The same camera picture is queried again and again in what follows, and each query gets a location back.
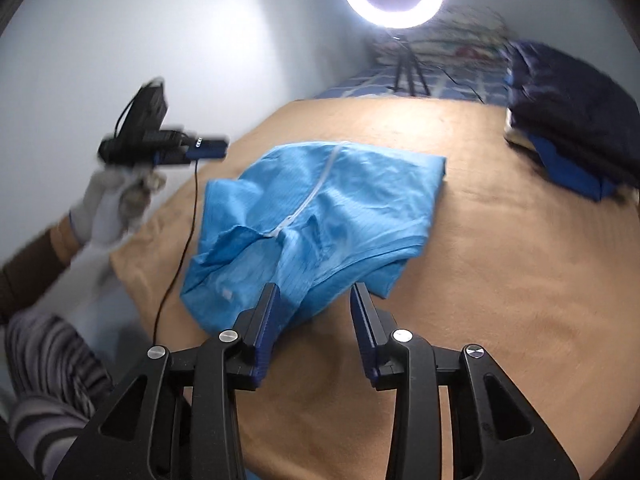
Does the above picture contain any black tripod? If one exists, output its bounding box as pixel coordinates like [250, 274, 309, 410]
[389, 34, 432, 97]

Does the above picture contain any light blue jacket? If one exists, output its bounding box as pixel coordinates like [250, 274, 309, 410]
[179, 140, 448, 334]

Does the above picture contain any blue checkered bed sheet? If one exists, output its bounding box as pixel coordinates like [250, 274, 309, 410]
[314, 64, 512, 107]

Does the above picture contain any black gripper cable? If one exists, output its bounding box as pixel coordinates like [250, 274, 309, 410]
[151, 159, 201, 347]

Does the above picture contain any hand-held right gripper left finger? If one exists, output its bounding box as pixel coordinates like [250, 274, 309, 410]
[52, 282, 279, 480]

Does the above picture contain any striped grey clothing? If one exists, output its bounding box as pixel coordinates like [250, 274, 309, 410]
[4, 307, 117, 480]

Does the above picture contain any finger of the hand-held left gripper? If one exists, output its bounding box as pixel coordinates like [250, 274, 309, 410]
[186, 135, 231, 161]

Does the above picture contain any person's left hand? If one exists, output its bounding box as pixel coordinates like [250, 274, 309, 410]
[69, 162, 169, 249]

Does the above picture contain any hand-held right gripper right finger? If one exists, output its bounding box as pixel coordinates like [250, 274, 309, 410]
[349, 282, 579, 480]

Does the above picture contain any black ring light cable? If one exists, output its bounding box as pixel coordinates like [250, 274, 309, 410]
[434, 62, 487, 105]

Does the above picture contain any floral quilt stack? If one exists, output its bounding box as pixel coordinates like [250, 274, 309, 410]
[369, 4, 517, 67]

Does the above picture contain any folded dark navy jacket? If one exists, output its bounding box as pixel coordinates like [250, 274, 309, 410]
[504, 40, 640, 183]

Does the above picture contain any folded blue garment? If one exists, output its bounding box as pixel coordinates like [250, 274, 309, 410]
[529, 131, 619, 202]

